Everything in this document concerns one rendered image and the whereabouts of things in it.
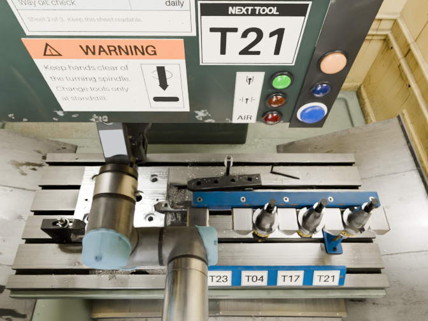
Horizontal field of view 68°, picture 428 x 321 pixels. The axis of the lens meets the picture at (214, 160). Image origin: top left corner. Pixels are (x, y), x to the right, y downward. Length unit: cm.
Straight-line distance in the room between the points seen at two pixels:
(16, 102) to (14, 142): 129
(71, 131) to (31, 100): 143
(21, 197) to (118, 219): 109
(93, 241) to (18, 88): 25
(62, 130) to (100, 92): 150
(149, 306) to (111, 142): 77
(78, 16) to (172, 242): 42
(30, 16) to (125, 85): 11
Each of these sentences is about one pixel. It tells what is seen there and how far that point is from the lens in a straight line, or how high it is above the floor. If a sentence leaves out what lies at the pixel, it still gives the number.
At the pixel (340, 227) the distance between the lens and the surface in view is 85.
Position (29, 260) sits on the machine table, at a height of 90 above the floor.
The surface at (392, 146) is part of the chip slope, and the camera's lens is 157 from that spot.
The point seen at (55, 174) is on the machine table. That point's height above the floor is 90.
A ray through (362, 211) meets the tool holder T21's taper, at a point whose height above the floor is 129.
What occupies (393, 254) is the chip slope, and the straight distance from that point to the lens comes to 139.
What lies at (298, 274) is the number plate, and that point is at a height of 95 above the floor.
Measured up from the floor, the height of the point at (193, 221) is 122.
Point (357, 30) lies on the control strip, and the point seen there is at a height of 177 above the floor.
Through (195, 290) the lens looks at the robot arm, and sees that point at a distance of 56.
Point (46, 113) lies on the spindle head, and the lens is 46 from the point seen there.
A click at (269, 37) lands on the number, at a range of 33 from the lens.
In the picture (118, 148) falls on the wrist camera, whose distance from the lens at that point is 59.
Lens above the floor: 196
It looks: 58 degrees down
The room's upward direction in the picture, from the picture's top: 1 degrees clockwise
